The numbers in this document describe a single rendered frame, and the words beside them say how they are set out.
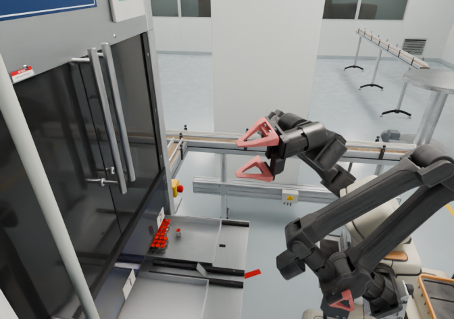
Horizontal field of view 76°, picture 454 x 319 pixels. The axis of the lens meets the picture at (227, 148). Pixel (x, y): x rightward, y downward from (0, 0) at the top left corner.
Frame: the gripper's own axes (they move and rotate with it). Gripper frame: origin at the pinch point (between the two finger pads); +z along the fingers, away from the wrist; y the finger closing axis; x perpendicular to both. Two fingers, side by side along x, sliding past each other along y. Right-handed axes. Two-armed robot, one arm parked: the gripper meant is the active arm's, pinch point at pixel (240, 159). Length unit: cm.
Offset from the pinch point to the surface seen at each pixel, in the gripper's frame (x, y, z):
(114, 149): -23.3, -9.6, 25.0
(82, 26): -40.0, 15.6, 22.8
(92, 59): -29.6, 12.5, 22.4
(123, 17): -55, 10, 12
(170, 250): -27, -84, 21
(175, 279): -12, -78, 22
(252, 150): -90, -111, -53
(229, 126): -149, -141, -60
